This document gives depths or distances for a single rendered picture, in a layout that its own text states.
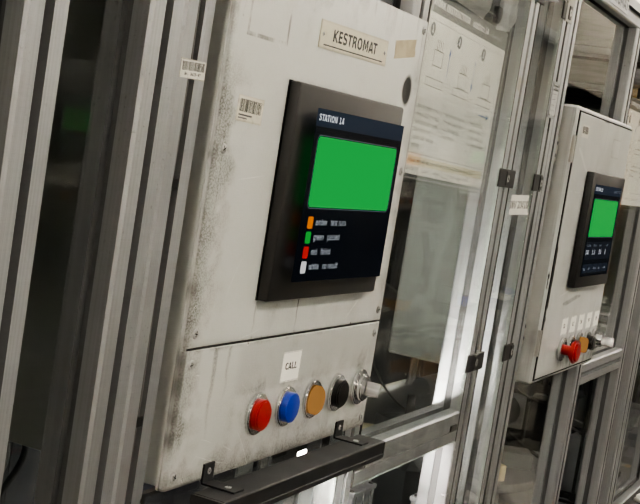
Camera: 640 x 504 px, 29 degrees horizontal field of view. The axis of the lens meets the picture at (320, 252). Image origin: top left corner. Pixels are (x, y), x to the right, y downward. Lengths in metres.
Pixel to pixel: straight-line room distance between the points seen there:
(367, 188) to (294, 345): 0.17
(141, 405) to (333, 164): 0.30
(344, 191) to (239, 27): 0.24
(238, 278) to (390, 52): 0.34
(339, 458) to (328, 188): 0.29
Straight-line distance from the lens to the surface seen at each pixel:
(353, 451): 1.33
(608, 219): 2.32
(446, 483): 1.84
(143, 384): 1.03
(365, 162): 1.25
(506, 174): 1.79
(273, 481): 1.17
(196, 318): 1.05
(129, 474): 1.05
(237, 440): 1.17
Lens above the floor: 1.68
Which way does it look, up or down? 5 degrees down
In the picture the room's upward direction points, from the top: 9 degrees clockwise
